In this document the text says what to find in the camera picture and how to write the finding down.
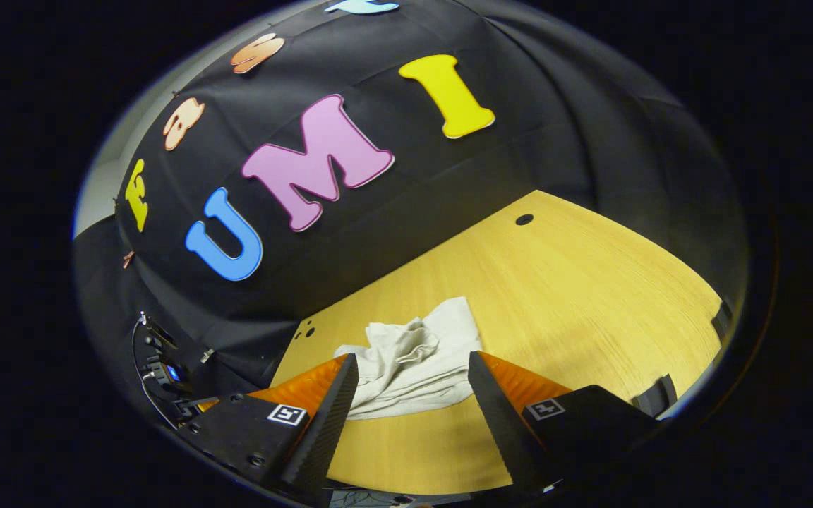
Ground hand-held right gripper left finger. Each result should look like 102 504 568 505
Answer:
177 353 360 498

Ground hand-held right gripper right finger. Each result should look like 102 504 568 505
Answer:
468 351 661 495

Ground white jeans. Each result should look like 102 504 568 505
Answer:
334 296 483 421

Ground black table clamp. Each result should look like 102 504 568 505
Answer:
631 373 679 418
711 299 733 344

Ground black backdrop cloth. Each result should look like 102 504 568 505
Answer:
71 0 749 431

